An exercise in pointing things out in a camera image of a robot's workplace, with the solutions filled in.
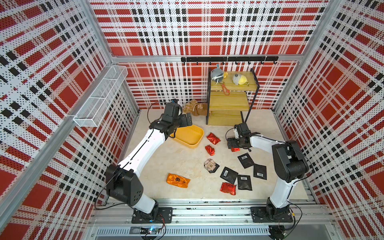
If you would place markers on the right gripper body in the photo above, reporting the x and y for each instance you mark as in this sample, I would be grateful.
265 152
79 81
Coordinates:
236 142

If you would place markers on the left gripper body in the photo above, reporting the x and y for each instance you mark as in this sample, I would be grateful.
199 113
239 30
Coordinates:
176 122

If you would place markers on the yellow plastic storage box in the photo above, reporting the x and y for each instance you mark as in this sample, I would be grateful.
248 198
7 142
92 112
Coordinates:
188 136

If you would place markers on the red tea bag top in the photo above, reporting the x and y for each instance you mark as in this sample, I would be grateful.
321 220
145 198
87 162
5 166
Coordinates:
213 139

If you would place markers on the floral black tea bag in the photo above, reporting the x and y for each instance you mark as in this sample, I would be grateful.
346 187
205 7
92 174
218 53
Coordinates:
211 166

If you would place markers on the red tea bag bottom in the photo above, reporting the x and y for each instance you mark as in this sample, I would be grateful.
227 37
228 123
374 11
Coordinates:
228 188

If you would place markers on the orange tea bag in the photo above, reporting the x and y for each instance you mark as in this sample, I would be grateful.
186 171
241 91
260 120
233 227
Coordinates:
177 181

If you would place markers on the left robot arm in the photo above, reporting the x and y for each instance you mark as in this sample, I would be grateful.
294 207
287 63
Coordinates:
122 180

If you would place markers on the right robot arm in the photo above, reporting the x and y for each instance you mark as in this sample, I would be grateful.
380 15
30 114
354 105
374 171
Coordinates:
289 162

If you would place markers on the brown plush toy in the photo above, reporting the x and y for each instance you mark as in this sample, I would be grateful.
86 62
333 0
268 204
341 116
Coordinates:
196 108

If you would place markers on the grey plush toy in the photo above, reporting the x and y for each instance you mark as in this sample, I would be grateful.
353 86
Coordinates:
217 75

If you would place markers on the yellow white plush toy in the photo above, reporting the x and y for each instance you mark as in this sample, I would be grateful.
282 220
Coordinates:
239 80

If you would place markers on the small circuit board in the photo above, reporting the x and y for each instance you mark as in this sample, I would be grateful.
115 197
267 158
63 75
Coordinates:
148 231

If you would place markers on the wooden shelf rack black frame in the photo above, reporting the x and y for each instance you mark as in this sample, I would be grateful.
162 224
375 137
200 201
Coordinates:
228 104

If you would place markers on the black hook rail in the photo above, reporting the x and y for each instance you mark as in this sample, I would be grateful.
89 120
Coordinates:
260 59

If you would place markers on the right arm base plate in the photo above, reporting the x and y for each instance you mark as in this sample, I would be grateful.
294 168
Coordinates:
270 214

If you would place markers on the white wire mesh basket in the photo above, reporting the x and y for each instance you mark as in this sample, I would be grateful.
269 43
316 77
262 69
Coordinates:
96 106

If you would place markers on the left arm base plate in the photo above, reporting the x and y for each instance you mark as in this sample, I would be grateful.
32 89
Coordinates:
158 215

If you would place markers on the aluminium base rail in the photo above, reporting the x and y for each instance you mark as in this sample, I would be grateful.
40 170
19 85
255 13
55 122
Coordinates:
215 219

